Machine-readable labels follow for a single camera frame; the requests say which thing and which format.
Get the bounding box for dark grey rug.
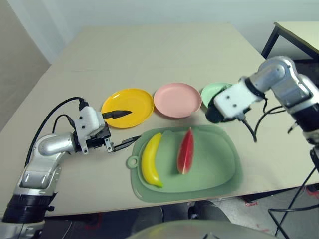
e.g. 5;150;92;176
294;58;319;85

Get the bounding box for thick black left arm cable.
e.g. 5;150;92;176
24;97;90;167

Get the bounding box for yellow plastic plate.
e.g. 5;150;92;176
101;88;155;129

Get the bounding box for light green cutting board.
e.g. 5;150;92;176
126;127;236;193

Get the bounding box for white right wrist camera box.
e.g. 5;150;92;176
214;82;262;118

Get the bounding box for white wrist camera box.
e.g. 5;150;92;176
214;82;262;118
74;106;107;154

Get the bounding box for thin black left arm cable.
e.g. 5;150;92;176
53;114;75;134

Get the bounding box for dark green toy avocado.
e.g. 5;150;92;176
205;98;237;124

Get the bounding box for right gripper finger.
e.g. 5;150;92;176
211;84;232;102

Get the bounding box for yellow toy banana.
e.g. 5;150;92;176
141;133;164;188

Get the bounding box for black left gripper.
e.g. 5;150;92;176
86;110;142;153

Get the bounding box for grey robot leg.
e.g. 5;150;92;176
188;200;231;222
132;206;163;234

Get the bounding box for mint green plastic plate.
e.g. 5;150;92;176
200;82;234;108

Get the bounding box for grey robot left leg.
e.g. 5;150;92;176
132;206;163;234

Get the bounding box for thin black loose cable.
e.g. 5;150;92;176
268;164;319;239

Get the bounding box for red toy watermelon slice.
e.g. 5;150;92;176
176;127;195;175

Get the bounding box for beige side table black frame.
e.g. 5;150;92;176
261;21;319;60

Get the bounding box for large green cutting mat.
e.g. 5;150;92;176
131;125;244;204

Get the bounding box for grey robot right leg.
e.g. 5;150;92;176
188;200;231;222

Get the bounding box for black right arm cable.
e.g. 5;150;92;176
238;99;287;143

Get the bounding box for grey robot torso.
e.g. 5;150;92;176
126;219;271;239

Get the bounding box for pink plastic plate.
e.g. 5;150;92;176
153;83;202;119

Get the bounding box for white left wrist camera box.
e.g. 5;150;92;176
74;106;107;154

